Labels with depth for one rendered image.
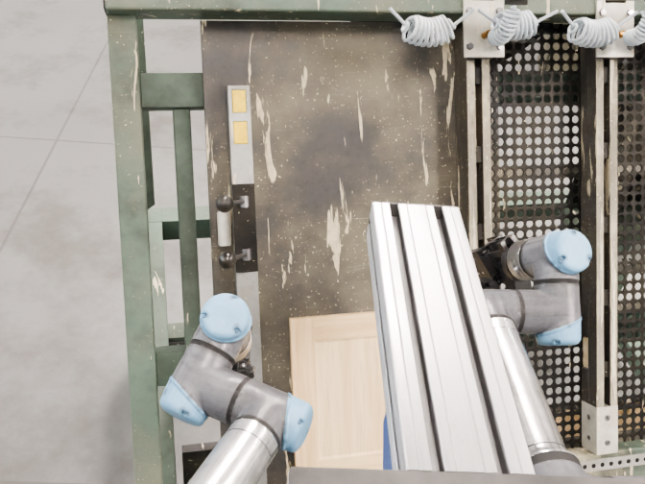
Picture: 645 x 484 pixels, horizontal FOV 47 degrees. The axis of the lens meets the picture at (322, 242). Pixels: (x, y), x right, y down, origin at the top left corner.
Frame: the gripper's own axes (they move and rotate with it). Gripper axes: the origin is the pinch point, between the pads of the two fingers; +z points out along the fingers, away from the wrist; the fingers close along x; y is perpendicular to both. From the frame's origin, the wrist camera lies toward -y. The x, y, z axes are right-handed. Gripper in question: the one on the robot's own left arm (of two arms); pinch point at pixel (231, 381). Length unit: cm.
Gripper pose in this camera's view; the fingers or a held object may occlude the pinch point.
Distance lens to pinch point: 144.5
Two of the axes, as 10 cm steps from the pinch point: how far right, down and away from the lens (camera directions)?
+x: -10.0, -0.7, -0.6
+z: -0.8, 4.0, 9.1
